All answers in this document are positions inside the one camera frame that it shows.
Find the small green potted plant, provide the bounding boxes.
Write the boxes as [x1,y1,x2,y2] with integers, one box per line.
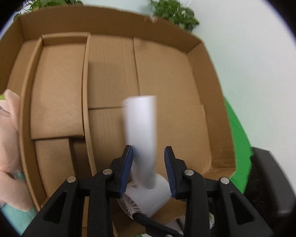
[144,0,200,34]

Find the pink pig plush toy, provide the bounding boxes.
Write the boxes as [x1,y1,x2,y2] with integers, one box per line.
[0,89,38,236]

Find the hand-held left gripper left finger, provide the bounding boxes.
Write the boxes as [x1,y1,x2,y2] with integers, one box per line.
[21,145,134,237]

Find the black bar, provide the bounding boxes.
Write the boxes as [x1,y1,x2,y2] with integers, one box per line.
[133,213,185,237]

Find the narrow cardboard box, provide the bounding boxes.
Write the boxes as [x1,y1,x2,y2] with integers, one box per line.
[18,32,99,210]

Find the white hair dryer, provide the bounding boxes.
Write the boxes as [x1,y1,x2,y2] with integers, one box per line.
[117,95,172,219]

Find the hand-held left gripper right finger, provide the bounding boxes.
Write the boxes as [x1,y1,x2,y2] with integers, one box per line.
[164,146,274,237]

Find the green tablecloth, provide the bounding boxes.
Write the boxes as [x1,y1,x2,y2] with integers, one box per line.
[223,96,254,194]

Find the large cardboard box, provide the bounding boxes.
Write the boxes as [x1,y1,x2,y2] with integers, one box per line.
[0,5,237,237]

